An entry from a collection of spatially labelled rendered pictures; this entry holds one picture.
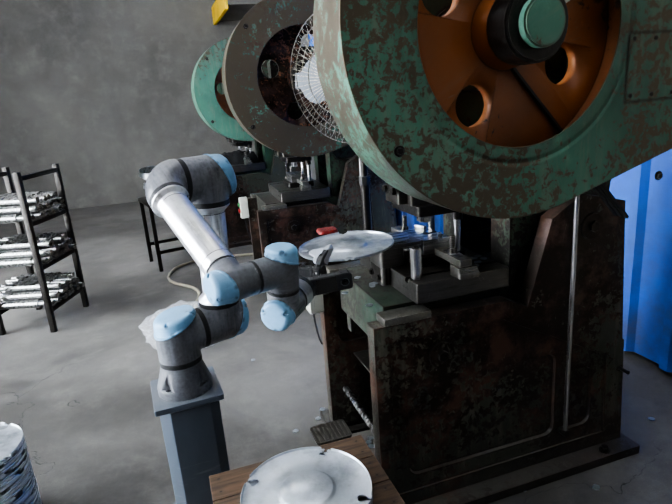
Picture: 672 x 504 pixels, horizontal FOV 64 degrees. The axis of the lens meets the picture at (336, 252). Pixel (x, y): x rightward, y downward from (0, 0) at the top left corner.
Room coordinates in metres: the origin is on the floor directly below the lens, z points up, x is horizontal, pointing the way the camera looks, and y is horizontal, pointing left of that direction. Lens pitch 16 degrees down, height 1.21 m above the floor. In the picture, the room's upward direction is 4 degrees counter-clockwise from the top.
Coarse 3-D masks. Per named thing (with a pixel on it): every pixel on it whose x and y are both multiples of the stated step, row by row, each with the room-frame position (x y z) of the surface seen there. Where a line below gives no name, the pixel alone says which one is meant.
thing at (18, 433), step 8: (0, 424) 1.51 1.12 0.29; (0, 432) 1.47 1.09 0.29; (8, 432) 1.46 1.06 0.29; (16, 432) 1.46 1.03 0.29; (0, 440) 1.42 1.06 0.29; (8, 440) 1.42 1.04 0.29; (16, 440) 1.42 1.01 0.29; (0, 448) 1.38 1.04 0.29; (8, 448) 1.38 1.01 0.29; (16, 448) 1.37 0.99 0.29; (8, 456) 1.34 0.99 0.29
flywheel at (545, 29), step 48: (480, 0) 1.24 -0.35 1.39; (528, 0) 1.14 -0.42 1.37; (576, 0) 1.32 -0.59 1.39; (432, 48) 1.21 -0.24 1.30; (480, 48) 1.22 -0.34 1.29; (528, 48) 1.14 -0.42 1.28; (576, 48) 1.32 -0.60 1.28; (528, 96) 1.28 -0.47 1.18; (576, 96) 1.32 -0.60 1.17; (528, 144) 1.28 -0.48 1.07
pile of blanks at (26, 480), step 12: (24, 444) 1.43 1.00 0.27; (12, 456) 1.36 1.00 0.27; (24, 456) 1.42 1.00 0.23; (0, 468) 1.32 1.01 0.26; (12, 468) 1.34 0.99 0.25; (24, 468) 1.38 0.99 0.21; (0, 480) 1.31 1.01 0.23; (12, 480) 1.33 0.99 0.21; (24, 480) 1.37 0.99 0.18; (36, 480) 1.45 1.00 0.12; (0, 492) 1.30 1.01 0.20; (12, 492) 1.32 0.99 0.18; (24, 492) 1.36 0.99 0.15; (36, 492) 1.43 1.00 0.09
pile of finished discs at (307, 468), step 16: (304, 448) 1.13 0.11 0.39; (320, 448) 1.13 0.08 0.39; (272, 464) 1.09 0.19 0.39; (288, 464) 1.08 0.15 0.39; (304, 464) 1.08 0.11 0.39; (320, 464) 1.07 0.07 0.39; (336, 464) 1.07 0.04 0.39; (352, 464) 1.06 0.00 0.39; (256, 480) 1.04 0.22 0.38; (272, 480) 1.03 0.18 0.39; (288, 480) 1.02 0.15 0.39; (304, 480) 1.01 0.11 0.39; (320, 480) 1.01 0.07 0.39; (336, 480) 1.01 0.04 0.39; (352, 480) 1.01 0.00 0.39; (368, 480) 1.01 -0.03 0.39; (256, 496) 0.98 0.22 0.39; (272, 496) 0.98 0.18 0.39; (288, 496) 0.97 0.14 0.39; (304, 496) 0.96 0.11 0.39; (320, 496) 0.96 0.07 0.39; (336, 496) 0.96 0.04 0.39; (352, 496) 0.96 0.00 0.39; (368, 496) 0.96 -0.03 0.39
